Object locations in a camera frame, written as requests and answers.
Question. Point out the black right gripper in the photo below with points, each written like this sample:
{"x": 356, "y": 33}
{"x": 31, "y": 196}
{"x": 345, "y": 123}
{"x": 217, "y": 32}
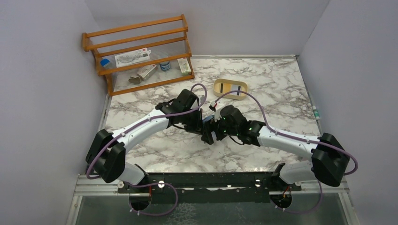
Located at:
{"x": 213, "y": 130}

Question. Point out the green white small box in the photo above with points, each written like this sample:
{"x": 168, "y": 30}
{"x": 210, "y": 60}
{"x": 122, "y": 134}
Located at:
{"x": 185, "y": 67}

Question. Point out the yellow grey card in tray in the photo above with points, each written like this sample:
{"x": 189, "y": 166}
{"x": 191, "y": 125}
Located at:
{"x": 226, "y": 87}

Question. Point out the aluminium frame rail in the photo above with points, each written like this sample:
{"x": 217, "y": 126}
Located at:
{"x": 96, "y": 187}

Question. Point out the blue white eraser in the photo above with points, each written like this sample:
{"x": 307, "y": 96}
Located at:
{"x": 106, "y": 64}

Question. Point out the wooden tiered shelf rack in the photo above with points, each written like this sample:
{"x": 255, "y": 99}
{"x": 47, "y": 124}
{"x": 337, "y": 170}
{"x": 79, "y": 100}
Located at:
{"x": 167, "y": 39}

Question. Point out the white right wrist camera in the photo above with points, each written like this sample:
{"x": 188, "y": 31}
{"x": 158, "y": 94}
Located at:
{"x": 214, "y": 106}

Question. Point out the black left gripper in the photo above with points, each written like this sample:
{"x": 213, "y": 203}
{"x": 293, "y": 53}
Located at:
{"x": 195, "y": 125}

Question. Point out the blue white small jar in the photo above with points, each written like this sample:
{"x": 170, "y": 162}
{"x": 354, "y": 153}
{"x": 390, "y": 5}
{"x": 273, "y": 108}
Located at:
{"x": 165, "y": 66}

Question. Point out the white blister pack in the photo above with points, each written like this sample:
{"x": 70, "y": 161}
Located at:
{"x": 132, "y": 57}

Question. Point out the beige oval tray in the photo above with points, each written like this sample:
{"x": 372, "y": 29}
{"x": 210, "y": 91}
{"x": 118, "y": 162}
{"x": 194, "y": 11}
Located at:
{"x": 235, "y": 95}

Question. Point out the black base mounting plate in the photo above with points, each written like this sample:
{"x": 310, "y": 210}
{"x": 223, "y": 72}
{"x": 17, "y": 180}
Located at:
{"x": 196, "y": 187}

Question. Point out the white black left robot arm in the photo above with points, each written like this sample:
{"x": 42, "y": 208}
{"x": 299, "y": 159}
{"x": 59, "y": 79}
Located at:
{"x": 106, "y": 157}

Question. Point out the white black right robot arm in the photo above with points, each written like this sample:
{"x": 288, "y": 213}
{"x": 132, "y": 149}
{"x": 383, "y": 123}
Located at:
{"x": 324, "y": 157}

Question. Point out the blue leather card holder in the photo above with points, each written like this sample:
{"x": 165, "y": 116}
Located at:
{"x": 208, "y": 118}

